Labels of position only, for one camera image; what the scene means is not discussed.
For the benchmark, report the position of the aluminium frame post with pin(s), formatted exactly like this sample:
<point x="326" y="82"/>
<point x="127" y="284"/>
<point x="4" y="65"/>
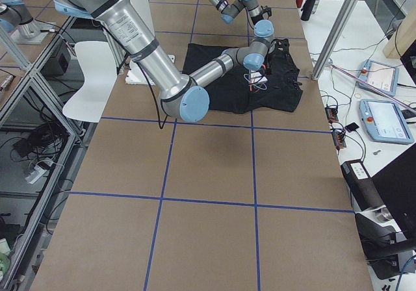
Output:
<point x="333" y="37"/>

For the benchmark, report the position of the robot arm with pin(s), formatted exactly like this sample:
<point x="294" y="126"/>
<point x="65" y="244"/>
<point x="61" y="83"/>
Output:
<point x="181" y="96"/>
<point x="229" y="11"/>

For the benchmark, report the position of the white chair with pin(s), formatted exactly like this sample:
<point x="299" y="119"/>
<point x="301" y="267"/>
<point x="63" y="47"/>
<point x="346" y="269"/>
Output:
<point x="99" y="70"/>

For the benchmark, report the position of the black box device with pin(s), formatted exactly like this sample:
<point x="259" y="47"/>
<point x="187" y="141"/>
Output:
<point x="363" y="193"/>

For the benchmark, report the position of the metal rod with white ring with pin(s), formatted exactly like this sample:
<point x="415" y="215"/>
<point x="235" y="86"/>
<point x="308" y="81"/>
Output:
<point x="372" y="88"/>

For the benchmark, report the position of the teach pendant tablet far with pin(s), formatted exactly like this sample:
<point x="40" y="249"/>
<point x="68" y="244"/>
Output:
<point x="380" y="75"/>

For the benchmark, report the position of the black t-shirt with logo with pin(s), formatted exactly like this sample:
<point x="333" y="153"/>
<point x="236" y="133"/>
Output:
<point x="235" y="92"/>

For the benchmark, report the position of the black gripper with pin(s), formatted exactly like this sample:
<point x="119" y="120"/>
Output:
<point x="275" y="54"/>

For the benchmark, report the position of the teach pendant tablet near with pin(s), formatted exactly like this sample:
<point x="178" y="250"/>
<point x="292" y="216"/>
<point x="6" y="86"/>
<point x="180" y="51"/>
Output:
<point x="384" y="122"/>

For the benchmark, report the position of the teach pendant tablet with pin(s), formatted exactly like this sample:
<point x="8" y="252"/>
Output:
<point x="384" y="122"/>
<point x="380" y="75"/>

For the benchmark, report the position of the black water bottle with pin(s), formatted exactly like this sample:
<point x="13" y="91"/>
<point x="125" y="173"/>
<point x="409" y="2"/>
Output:
<point x="307" y="9"/>

